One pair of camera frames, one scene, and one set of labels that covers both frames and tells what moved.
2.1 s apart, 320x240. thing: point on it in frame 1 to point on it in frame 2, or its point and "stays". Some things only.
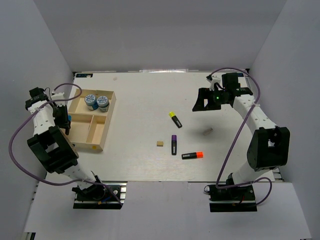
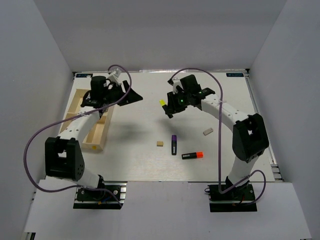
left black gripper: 63,123 to 131,97
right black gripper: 205,93 to 173,107
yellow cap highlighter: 172,115 to 163,104
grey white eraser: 210,130 stays
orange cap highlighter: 189,156 stays
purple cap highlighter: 174,145 stays
